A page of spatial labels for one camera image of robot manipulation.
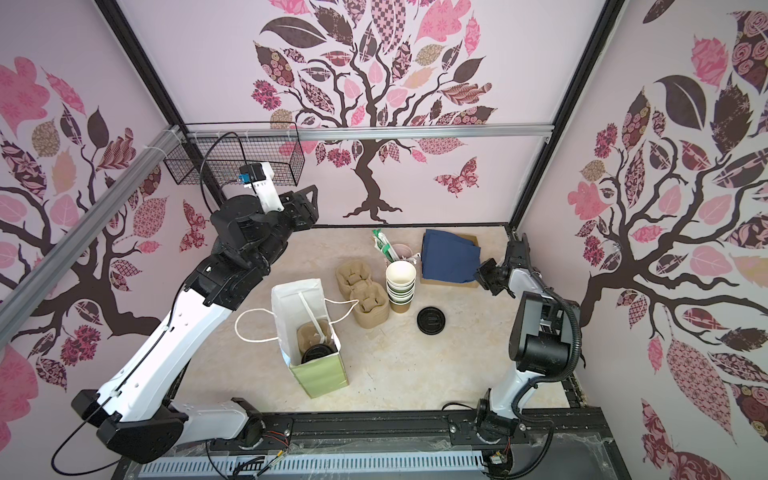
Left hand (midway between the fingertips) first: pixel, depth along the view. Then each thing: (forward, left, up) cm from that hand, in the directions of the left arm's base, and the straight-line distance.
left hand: (306, 196), depth 62 cm
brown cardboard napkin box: (+5, -36, -40) cm, 54 cm away
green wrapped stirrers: (+12, -15, -29) cm, 35 cm away
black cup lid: (-21, +1, -33) cm, 39 cm away
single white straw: (-10, +4, -37) cm, 38 cm away
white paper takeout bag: (-10, +7, -28) cm, 30 cm away
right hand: (+7, -46, -37) cm, 60 cm away
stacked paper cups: (-3, -21, -28) cm, 35 cm away
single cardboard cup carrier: (-11, +7, -44) cm, 46 cm away
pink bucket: (+16, -22, -37) cm, 46 cm away
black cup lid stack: (-8, -30, -43) cm, 53 cm away
